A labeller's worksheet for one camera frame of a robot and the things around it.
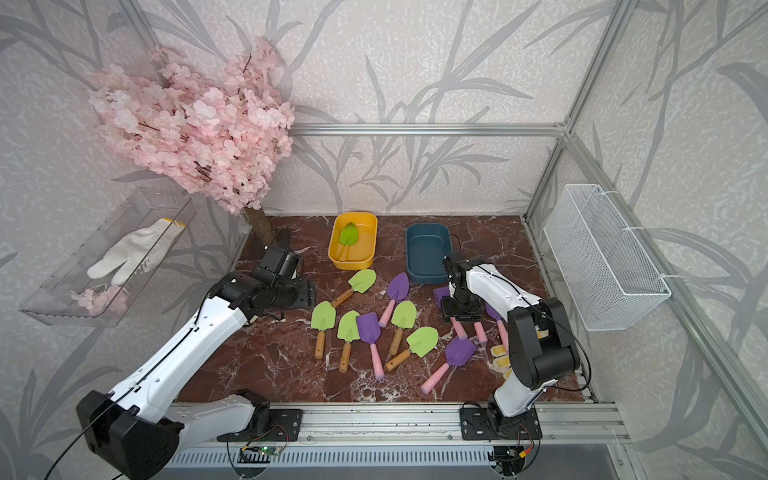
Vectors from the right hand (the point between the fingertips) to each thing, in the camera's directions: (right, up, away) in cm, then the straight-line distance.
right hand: (454, 319), depth 88 cm
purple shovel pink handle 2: (-25, -4, +1) cm, 26 cm away
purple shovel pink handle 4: (0, -9, -3) cm, 10 cm away
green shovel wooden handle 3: (-30, +9, +14) cm, 34 cm away
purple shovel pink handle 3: (-2, +6, +13) cm, 14 cm away
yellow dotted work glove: (+13, -11, -3) cm, 17 cm away
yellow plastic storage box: (-30, +18, +20) cm, 41 cm away
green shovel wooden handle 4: (-15, -1, +5) cm, 16 cm away
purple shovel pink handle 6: (+15, -3, +2) cm, 16 cm away
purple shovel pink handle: (-17, +7, +11) cm, 21 cm away
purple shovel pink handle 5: (+8, -4, 0) cm, 9 cm away
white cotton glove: (-75, +21, -21) cm, 80 cm away
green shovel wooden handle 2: (-32, -4, +1) cm, 32 cm away
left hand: (-40, +9, -10) cm, 42 cm away
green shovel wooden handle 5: (-10, -6, -1) cm, 12 cm away
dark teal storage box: (-6, +21, +24) cm, 33 cm away
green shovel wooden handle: (-40, -1, +4) cm, 40 cm away
